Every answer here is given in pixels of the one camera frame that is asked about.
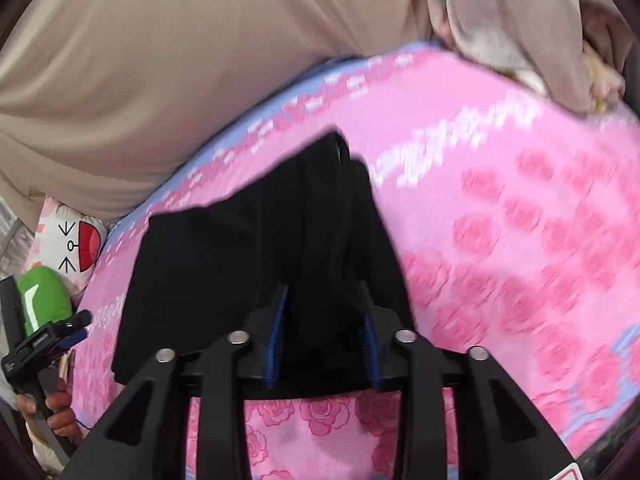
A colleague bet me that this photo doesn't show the black pants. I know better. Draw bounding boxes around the black pants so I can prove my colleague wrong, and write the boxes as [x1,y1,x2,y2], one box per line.
[112,131,413,396]

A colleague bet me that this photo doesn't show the person's left hand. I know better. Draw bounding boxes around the person's left hand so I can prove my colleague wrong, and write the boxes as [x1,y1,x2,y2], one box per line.
[16,378,82,442]

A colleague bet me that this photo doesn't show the green plush pillow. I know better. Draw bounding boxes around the green plush pillow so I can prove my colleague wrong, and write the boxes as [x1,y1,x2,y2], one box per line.
[17,266,73,336]

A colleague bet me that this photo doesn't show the white cartoon face pillow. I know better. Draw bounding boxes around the white cartoon face pillow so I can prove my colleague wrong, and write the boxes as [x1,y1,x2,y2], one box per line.
[23,197,108,298]

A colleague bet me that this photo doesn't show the beige curtain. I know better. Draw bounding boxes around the beige curtain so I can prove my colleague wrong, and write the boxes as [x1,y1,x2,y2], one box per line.
[1,0,431,226]

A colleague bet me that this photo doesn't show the pale pink crumpled blanket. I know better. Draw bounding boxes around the pale pink crumpled blanket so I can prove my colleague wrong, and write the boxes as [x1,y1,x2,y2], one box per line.
[426,0,637,115]

